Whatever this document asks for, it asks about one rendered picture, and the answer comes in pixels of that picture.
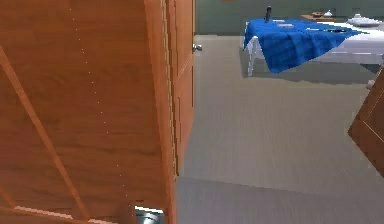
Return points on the white table lamp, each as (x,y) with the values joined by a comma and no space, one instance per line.
(328,13)

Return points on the silver door knob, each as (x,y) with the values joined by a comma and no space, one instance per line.
(196,47)

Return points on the orange wooden room door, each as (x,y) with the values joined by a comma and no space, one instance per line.
(86,100)

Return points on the blue blanket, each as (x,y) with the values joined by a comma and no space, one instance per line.
(290,41)

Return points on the dark upright object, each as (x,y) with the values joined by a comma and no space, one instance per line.
(268,14)

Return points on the brown wooden bedside table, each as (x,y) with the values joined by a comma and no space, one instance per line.
(316,17)

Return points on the white bed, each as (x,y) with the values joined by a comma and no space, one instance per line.
(353,46)

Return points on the brown wooden cupboard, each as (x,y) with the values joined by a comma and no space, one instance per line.
(370,123)

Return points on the white pillow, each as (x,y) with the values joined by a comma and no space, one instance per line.
(363,21)

